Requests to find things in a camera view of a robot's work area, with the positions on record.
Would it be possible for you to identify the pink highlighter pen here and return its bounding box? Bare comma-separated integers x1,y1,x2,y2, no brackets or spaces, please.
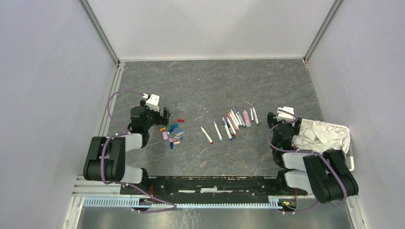
243,109,251,127

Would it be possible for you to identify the green capped white marker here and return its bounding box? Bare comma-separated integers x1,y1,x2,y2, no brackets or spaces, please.
252,106,260,125

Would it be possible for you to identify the orange capped white marker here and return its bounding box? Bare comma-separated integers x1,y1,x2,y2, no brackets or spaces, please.
227,112,237,136

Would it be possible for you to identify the blue capped white marker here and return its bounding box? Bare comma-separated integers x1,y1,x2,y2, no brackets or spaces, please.
222,116,233,140

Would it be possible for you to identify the white plastic basket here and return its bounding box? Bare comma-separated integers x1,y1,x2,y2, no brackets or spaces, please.
318,122,355,171

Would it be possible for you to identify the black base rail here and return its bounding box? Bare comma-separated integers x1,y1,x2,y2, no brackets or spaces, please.
138,176,307,204

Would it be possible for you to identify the black purple pen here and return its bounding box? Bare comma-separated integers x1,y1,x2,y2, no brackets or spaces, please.
225,117,236,139

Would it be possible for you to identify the light blue capped marker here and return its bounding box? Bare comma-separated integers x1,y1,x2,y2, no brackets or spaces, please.
213,121,223,141

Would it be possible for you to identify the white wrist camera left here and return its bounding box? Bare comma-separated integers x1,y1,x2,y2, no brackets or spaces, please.
146,94,160,112

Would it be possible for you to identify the white cloth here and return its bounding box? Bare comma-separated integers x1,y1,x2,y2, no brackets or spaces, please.
292,119,351,154

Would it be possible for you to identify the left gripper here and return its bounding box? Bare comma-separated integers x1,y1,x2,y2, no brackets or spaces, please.
140,100,170,130

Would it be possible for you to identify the red capped white marker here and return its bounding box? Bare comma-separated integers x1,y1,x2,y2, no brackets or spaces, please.
200,126,213,144

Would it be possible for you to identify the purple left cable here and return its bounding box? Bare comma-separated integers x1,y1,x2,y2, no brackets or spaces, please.
100,90,178,213

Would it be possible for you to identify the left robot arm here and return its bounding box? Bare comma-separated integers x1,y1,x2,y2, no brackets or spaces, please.
83,105,171,195

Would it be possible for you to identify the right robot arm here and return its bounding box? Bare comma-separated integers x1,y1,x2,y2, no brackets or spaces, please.
267,108,359,203

